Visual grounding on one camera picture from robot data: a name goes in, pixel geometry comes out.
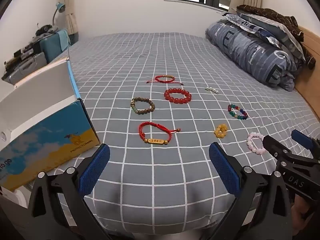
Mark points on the brown patterned blanket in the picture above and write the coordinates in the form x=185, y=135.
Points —
x=280, y=17

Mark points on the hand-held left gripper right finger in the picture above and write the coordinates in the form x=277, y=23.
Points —
x=223, y=170

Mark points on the teal desk lamp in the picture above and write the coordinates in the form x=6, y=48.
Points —
x=60, y=7

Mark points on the person's right hand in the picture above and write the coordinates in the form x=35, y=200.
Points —
x=303, y=206

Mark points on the grey checked bed sheet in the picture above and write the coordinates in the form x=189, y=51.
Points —
x=162, y=55

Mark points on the blue-grey printed pillow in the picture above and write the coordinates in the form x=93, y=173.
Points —
x=240, y=21

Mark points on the grey striped pillow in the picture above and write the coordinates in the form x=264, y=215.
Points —
x=275, y=33

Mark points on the black headphones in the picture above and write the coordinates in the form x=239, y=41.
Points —
x=43, y=28

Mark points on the blue and yellow cardboard box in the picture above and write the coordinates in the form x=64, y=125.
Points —
x=50, y=142

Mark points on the folded blue-grey printed quilt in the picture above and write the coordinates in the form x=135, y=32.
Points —
x=250, y=52

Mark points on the grey suitcase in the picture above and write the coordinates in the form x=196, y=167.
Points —
x=27, y=67

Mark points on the teal suitcase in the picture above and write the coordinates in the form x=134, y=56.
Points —
x=53, y=45

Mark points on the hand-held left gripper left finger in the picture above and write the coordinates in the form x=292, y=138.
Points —
x=96, y=170

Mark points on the wooden headboard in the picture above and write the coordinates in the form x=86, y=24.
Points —
x=310, y=87

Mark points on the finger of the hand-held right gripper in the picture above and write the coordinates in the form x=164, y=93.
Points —
x=302, y=138
x=272, y=143

